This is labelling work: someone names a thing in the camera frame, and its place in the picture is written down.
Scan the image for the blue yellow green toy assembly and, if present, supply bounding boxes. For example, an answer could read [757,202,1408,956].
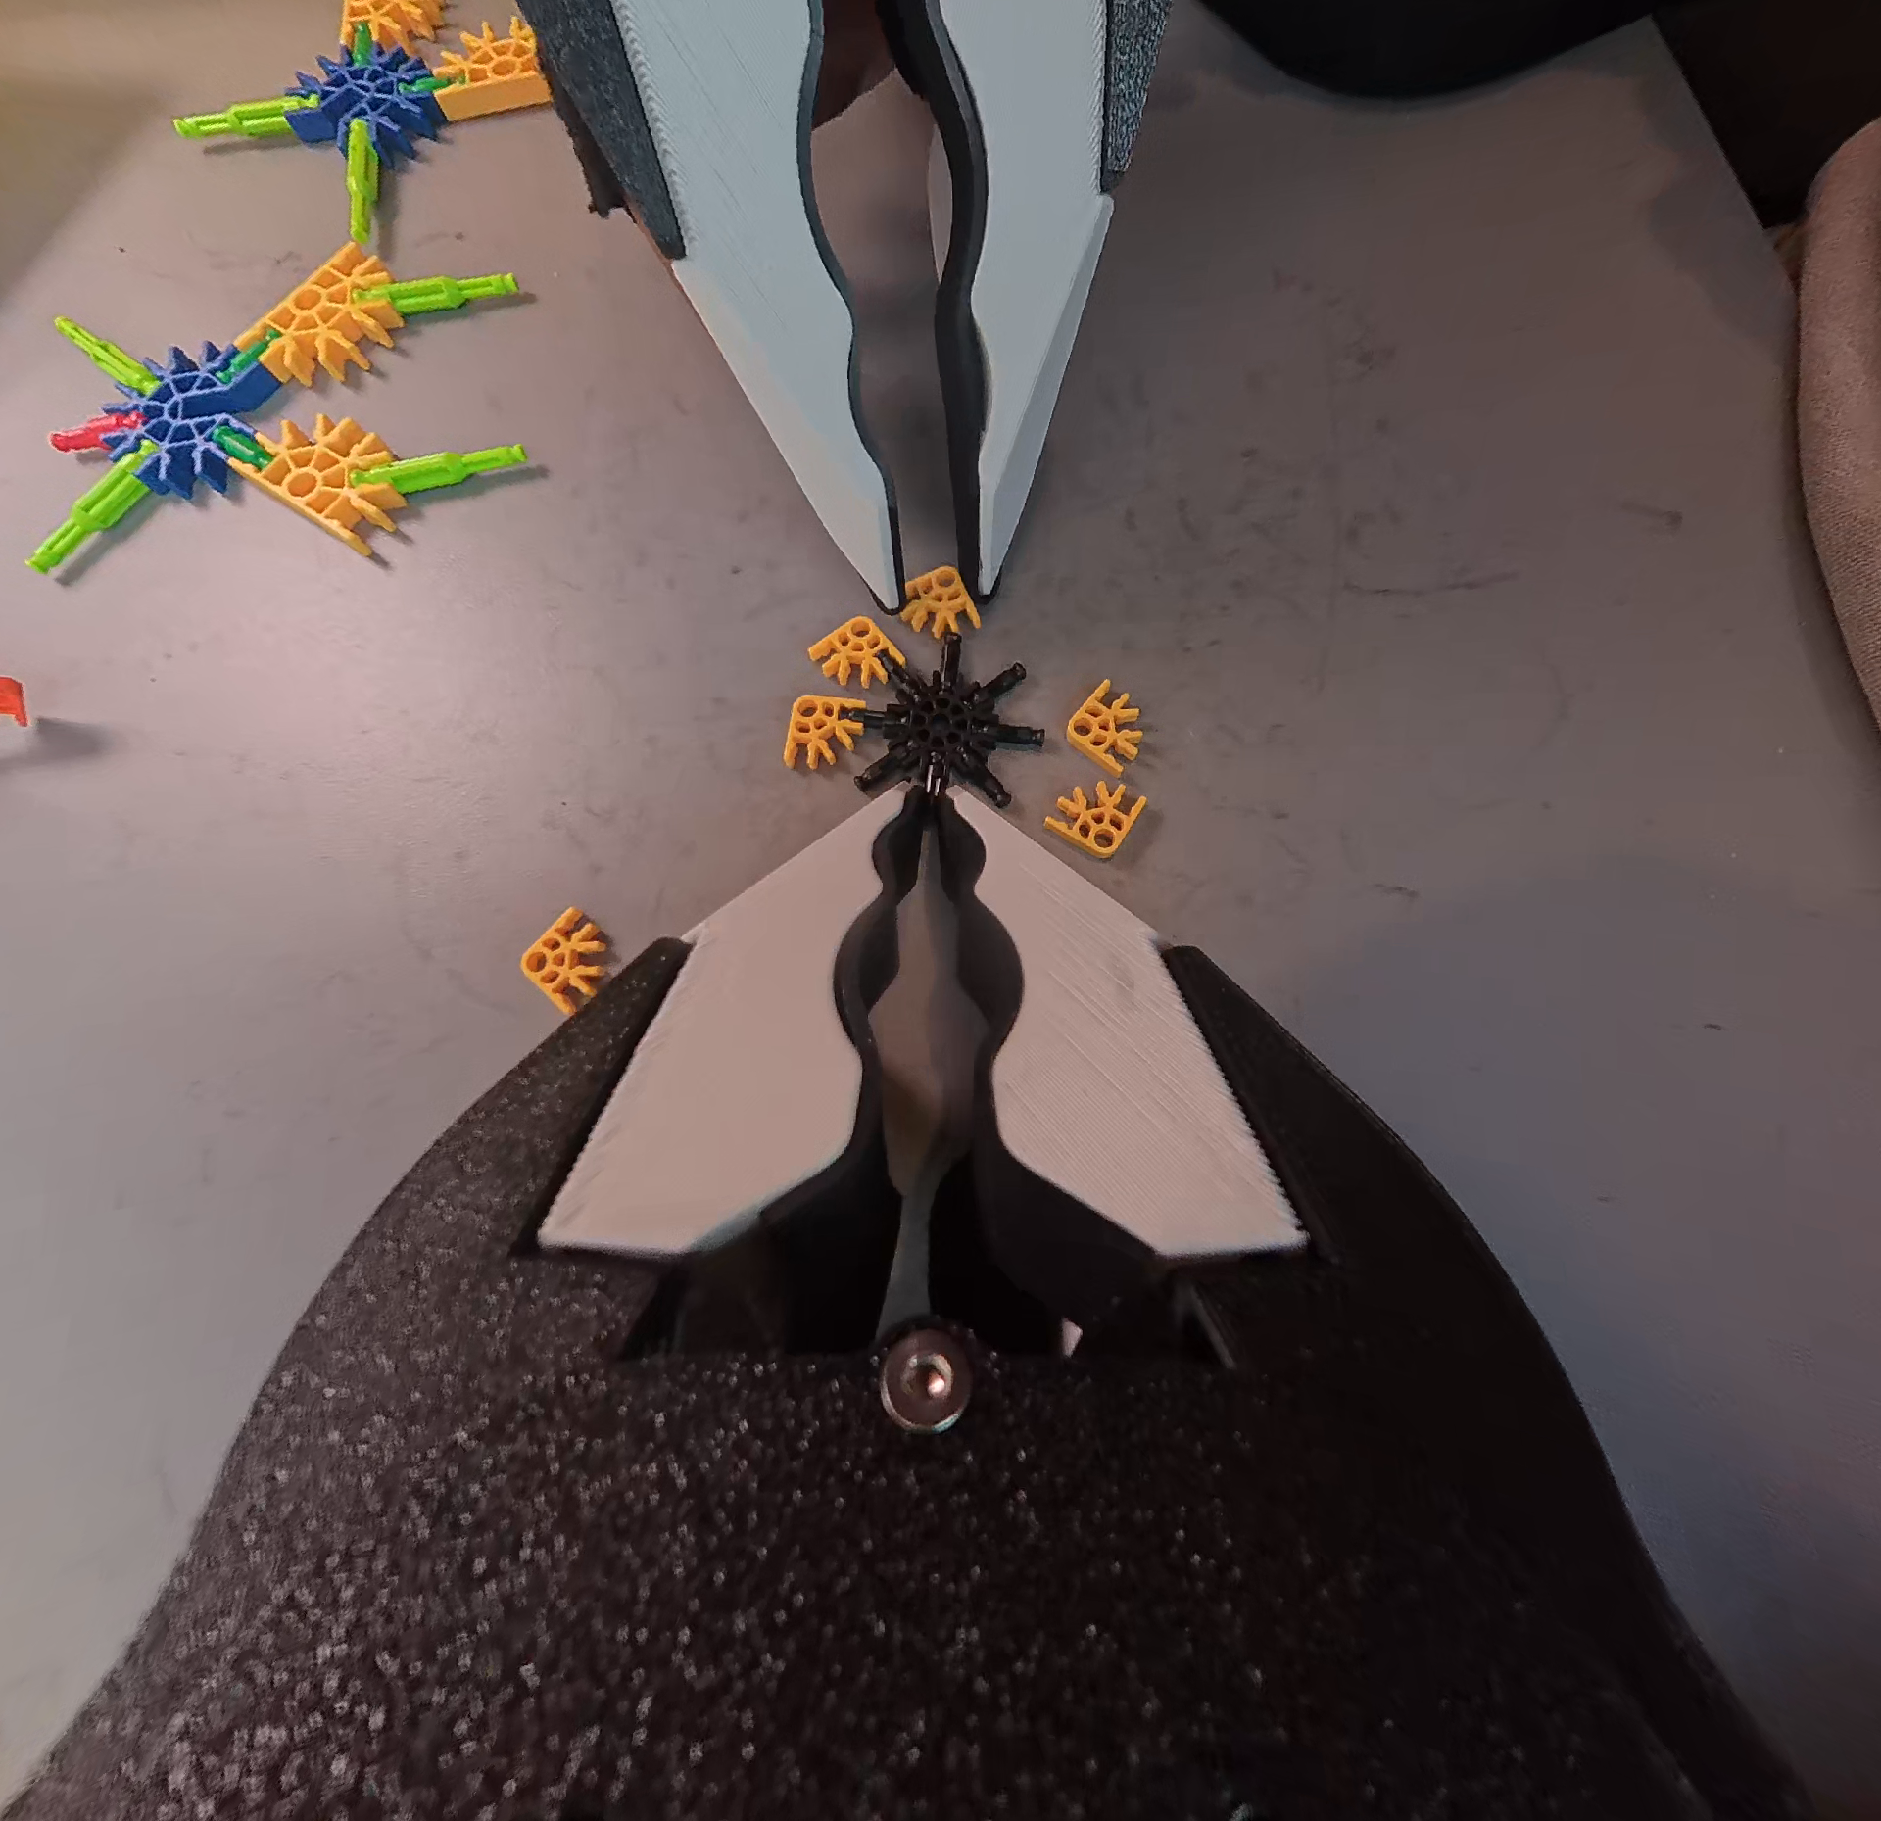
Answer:
[27,0,551,578]

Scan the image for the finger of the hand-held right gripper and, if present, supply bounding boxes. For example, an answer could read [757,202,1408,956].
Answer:
[599,0,908,616]
[882,0,1119,601]

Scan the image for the small yellow connectors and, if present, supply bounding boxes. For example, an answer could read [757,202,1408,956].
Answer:
[521,780,1147,1016]

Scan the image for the black snowflake connector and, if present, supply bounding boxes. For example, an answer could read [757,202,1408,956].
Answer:
[855,638,1048,811]

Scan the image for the beige sweatshirt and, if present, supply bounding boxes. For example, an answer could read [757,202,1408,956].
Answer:
[1792,132,1881,766]

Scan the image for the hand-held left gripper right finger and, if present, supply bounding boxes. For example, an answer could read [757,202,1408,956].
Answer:
[940,789,1310,1260]

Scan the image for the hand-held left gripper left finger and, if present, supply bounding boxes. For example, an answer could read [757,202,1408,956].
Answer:
[535,793,923,1257]

